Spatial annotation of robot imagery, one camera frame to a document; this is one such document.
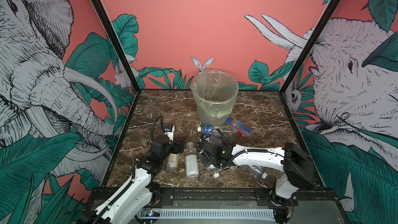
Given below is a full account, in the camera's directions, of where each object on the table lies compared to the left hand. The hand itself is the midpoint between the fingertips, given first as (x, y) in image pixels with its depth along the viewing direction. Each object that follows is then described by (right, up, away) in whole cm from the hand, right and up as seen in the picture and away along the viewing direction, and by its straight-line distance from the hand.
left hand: (177, 135), depth 83 cm
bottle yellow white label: (-2, -14, -3) cm, 14 cm away
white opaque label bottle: (+9, -14, -5) cm, 17 cm away
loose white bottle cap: (+21, -18, -7) cm, 29 cm away
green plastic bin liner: (+22, +26, +21) cm, 40 cm away
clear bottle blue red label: (+40, 0, +18) cm, 44 cm away
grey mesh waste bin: (+16, +8, +14) cm, 22 cm away
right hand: (+14, -10, -2) cm, 18 cm away
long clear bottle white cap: (+45, -18, -1) cm, 48 cm away
